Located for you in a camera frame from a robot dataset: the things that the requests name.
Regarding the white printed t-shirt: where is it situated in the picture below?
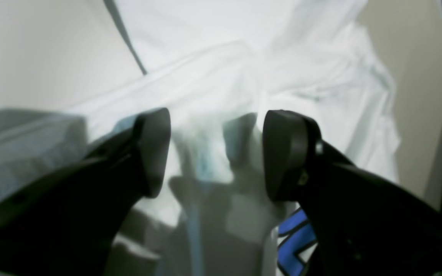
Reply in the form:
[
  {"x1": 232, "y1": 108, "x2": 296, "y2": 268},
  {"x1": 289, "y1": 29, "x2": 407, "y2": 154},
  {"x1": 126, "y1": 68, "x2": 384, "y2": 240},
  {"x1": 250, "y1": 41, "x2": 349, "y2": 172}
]
[{"x1": 0, "y1": 0, "x2": 399, "y2": 276}]

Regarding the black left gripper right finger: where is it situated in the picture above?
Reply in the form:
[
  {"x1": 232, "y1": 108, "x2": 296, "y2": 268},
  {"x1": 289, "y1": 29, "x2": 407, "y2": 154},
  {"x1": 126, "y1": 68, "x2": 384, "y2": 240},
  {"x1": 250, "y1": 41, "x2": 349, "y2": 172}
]
[{"x1": 262, "y1": 110, "x2": 442, "y2": 276}]

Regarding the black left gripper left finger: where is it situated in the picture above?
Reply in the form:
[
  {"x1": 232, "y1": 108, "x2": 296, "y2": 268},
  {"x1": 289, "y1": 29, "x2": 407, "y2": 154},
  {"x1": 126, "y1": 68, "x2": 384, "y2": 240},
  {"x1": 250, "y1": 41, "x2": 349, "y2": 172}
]
[{"x1": 0, "y1": 108, "x2": 171, "y2": 276}]

